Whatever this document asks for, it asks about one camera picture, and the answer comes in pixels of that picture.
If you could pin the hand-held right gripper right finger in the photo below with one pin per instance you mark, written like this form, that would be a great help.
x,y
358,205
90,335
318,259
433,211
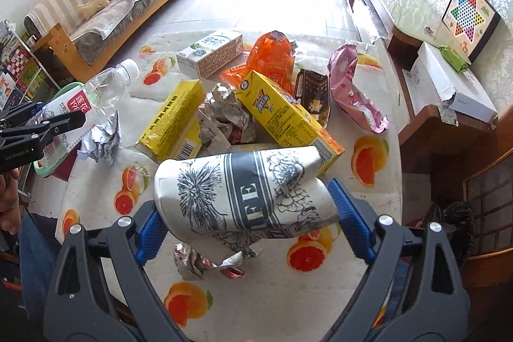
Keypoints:
x,y
352,213

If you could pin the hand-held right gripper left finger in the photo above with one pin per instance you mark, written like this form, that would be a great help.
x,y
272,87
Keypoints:
x,y
150,234

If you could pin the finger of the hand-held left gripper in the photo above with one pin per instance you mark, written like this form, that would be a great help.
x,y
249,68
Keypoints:
x,y
56,125
20,113

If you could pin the clear plastic water bottle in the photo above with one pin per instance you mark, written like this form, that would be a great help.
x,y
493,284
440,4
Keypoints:
x,y
100,89

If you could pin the printed paper coffee cup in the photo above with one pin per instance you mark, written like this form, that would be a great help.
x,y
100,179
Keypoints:
x,y
240,197

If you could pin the plain yellow drink carton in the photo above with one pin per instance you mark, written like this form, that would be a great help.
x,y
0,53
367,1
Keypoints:
x,y
168,121

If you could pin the yellow carton with star print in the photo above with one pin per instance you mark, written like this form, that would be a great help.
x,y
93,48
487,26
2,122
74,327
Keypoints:
x,y
280,113

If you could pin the dark brown snack packet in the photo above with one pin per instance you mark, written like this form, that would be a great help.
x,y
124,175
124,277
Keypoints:
x,y
312,93

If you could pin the pink snack bag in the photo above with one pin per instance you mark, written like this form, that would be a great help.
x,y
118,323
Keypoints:
x,y
344,77

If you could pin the newspaper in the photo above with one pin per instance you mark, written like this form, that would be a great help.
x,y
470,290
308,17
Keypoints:
x,y
220,113

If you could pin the person's left hand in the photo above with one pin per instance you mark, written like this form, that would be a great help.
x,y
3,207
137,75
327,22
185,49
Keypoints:
x,y
8,193

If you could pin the crumpled silver foil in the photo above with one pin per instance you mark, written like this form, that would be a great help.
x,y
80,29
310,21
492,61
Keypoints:
x,y
100,141

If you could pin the crumpled printed wrapper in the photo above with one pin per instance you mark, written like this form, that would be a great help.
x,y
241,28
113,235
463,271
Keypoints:
x,y
192,262

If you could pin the row of children's books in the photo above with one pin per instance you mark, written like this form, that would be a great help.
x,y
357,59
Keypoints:
x,y
16,61

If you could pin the white book rack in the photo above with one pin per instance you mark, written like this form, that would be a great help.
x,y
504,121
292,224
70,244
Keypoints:
x,y
34,41

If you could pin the dark round object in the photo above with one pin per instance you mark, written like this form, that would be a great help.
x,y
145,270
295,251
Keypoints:
x,y
453,230

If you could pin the person's blue jeans leg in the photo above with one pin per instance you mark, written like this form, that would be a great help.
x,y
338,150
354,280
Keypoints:
x,y
38,266

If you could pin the fruit print tablecloth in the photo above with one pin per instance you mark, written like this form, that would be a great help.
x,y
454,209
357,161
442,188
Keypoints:
x,y
280,302

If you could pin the cream plush toy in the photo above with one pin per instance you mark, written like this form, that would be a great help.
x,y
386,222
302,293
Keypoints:
x,y
94,5

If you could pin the wooden lattice panel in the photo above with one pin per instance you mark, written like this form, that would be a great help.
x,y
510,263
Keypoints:
x,y
489,205

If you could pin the white cardboard box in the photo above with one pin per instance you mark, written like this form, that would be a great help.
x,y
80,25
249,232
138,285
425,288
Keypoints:
x,y
441,81

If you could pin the white milk carton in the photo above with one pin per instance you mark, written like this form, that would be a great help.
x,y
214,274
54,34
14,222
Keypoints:
x,y
208,53

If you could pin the orange snack bag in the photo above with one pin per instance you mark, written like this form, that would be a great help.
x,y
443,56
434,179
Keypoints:
x,y
268,57

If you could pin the green snack packet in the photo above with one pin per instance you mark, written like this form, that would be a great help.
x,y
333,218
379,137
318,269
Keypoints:
x,y
453,59

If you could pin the star checkers game board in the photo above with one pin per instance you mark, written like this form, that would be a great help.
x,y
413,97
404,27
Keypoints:
x,y
467,13

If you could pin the wooden frame sofa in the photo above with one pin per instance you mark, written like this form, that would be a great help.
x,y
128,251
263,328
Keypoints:
x,y
120,17

